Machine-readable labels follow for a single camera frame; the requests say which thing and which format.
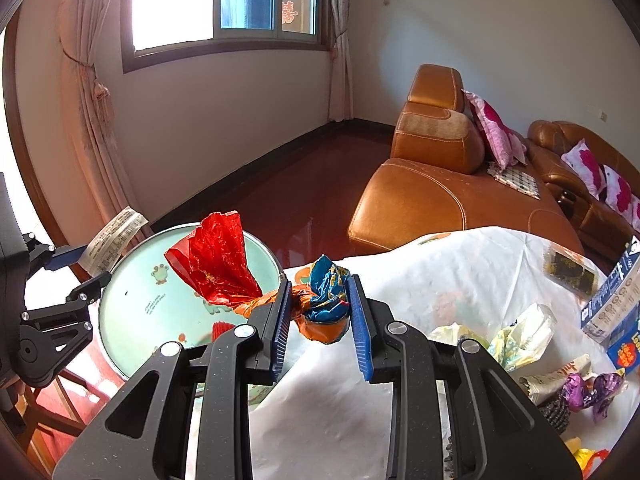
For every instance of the pink right curtain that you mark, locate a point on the pink right curtain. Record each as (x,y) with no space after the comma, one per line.
(341,102)

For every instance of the pink white pillow right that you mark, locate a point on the pink white pillow right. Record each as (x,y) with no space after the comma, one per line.
(635,213)

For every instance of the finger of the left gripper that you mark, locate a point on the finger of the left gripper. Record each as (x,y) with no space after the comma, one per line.
(56,258)
(90,290)

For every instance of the beige orange paper wrapper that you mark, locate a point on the beige orange paper wrapper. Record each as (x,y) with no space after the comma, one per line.
(541,387)

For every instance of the pink white pillow left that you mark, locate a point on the pink white pillow left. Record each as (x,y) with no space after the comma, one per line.
(583,162)

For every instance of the tall white milk carton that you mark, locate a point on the tall white milk carton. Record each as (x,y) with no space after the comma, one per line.
(616,299)

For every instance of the pink pillow on chaise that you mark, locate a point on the pink pillow on chaise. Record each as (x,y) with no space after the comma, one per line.
(506,146)

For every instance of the checkered cloth on sofa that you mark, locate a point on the checkered cloth on sofa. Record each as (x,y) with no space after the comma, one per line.
(516,179)

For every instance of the brown leather chaise sofa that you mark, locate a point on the brown leather chaise sofa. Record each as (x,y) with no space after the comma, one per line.
(437,180)

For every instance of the pink white pillow middle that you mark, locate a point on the pink white pillow middle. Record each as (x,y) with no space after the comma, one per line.
(618,194)

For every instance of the purple foil wrapper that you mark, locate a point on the purple foil wrapper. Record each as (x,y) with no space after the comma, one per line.
(596,393)

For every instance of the white orange-print tablecloth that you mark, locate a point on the white orange-print tablecloth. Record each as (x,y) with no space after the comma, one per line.
(322,420)

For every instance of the teal cartoon trash bin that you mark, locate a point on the teal cartoon trash bin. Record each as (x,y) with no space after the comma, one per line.
(146,304)

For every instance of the black foam fruit net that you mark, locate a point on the black foam fruit net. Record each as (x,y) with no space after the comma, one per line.
(556,412)

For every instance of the brown leather back sofa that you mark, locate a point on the brown leather back sofa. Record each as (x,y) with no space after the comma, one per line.
(598,227)

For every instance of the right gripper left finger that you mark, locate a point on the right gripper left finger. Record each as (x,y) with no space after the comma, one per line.
(143,432)

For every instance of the red orange blue wrapper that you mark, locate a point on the red orange blue wrapper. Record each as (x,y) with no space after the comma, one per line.
(227,269)

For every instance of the seaweed snack packet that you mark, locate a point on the seaweed snack packet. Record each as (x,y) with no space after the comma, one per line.
(570,274)

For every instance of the white yellow plastic bag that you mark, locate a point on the white yellow plastic bag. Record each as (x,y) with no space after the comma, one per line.
(521,343)

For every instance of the red foam fruit net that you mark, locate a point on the red foam fruit net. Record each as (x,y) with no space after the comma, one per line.
(220,328)

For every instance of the wooden chair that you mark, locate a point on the wooden chair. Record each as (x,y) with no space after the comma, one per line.
(44,422)

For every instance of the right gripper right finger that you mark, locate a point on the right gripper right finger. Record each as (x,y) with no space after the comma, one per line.
(454,408)

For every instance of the white paper receipt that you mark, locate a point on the white paper receipt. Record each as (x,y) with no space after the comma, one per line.
(107,246)

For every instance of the pink white pillow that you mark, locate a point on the pink white pillow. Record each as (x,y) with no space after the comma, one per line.
(583,162)
(635,213)
(618,194)

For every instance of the window with dark frame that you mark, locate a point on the window with dark frame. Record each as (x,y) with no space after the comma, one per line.
(154,32)

